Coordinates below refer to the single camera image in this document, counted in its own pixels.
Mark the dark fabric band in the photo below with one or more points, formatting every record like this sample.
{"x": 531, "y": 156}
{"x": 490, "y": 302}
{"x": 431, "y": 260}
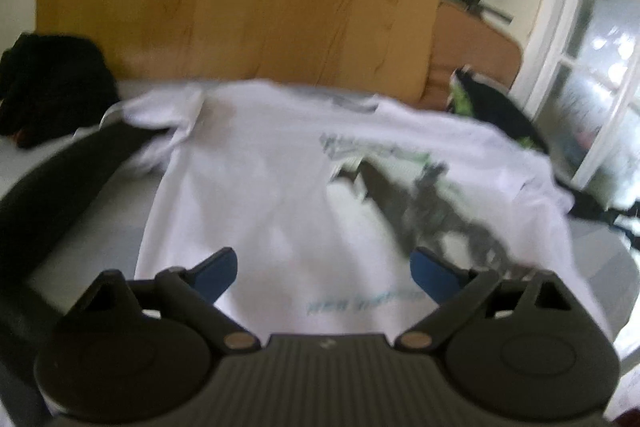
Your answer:
{"x": 50, "y": 207}

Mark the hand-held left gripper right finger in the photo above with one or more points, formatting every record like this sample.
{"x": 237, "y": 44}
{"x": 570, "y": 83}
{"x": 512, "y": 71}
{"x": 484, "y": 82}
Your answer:
{"x": 431, "y": 281}

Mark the grey striped bed sheet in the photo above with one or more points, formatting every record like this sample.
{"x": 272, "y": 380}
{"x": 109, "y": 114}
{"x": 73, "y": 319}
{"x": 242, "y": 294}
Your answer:
{"x": 100, "y": 227}

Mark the white framed glass door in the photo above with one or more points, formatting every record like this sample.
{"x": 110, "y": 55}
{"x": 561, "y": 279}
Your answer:
{"x": 565, "y": 7}

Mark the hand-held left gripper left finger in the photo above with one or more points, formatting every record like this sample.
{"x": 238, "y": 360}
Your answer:
{"x": 217, "y": 276}

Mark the black garment with green print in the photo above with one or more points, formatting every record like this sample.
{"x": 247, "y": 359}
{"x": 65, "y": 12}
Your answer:
{"x": 500, "y": 107}

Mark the small brown board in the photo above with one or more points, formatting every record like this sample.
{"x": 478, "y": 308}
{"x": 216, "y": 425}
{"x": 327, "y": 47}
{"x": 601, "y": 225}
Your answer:
{"x": 475, "y": 47}

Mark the white printed t-shirt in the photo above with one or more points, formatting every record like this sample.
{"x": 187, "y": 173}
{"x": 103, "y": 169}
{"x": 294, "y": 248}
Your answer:
{"x": 260, "y": 167}

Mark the black cloth pile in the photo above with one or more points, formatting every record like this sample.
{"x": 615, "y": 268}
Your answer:
{"x": 50, "y": 87}

